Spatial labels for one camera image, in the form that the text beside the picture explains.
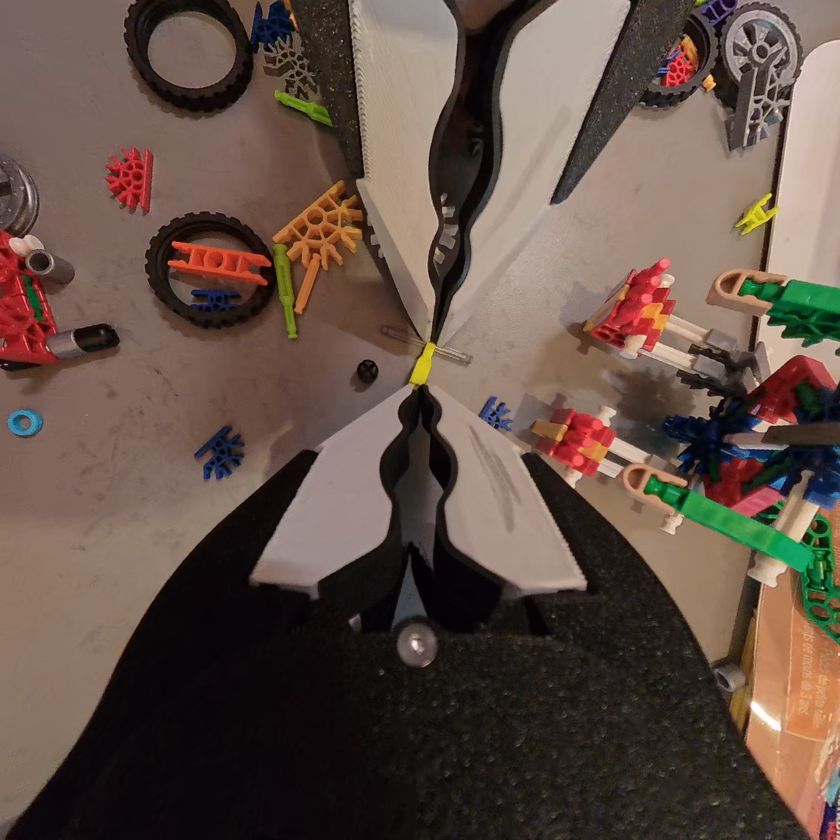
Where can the white stand base board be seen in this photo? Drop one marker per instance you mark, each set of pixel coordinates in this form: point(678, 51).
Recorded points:
point(814, 164)

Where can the purple connector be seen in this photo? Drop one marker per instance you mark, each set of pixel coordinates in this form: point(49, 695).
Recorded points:
point(722, 10)

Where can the small black connector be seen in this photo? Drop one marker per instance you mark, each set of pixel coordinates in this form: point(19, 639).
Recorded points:
point(367, 372)

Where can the orange ladder-shaped connector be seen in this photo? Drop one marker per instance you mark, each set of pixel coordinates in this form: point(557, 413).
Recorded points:
point(220, 262)

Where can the colourful construction toy model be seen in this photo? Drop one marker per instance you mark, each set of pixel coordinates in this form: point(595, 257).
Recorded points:
point(630, 315)

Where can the short yellow-green rod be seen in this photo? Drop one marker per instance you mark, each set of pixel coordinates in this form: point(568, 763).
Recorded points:
point(423, 364)

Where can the yellow snowflake connector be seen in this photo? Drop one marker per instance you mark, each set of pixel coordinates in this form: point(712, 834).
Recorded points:
point(321, 226)

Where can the small blue connector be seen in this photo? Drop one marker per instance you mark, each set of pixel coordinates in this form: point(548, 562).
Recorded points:
point(497, 415)

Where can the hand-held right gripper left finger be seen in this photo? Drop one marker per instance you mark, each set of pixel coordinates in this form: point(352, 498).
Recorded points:
point(328, 518)

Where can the orange cardboard toy box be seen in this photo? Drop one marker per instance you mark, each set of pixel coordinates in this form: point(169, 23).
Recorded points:
point(787, 689)

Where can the red snowflake connector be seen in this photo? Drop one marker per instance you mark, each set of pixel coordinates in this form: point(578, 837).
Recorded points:
point(679, 69)

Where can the black and silver tube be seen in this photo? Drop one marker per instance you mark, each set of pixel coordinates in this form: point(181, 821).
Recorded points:
point(92, 338)

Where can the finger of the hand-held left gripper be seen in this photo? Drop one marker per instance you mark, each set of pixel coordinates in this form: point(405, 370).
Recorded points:
point(551, 85)
point(400, 98)

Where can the red half-round connector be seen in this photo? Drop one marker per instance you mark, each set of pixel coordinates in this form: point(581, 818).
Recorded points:
point(131, 180)

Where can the black rubber tyre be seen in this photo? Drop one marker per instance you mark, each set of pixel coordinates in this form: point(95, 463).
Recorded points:
point(669, 100)
point(136, 52)
point(156, 269)

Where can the blue half-round connector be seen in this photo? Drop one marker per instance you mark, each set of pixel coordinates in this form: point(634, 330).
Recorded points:
point(215, 300)
point(223, 456)
point(272, 29)

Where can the yellow clip connector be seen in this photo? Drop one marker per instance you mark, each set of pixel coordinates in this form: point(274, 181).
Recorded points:
point(756, 215)

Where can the light green rod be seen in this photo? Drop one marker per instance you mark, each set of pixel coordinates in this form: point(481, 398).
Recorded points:
point(302, 106)
point(284, 289)

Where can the red toothed connector assembly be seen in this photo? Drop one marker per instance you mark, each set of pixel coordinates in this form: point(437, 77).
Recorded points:
point(19, 321)

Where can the small grey spacer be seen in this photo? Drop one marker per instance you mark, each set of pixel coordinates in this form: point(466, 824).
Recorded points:
point(52, 268)
point(730, 678)

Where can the long grey fan connector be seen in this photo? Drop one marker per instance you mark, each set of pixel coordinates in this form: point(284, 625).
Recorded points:
point(754, 111)

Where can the thin dark grey rod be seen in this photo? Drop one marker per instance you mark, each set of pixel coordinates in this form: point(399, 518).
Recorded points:
point(459, 356)

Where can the grey spoked wheel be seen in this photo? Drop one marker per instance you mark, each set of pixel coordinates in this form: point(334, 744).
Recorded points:
point(13, 197)
point(761, 49)

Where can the grey snowflake connector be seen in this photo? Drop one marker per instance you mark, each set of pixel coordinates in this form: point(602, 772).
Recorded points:
point(295, 69)

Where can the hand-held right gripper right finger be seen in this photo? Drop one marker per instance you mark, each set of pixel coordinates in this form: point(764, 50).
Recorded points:
point(499, 518)

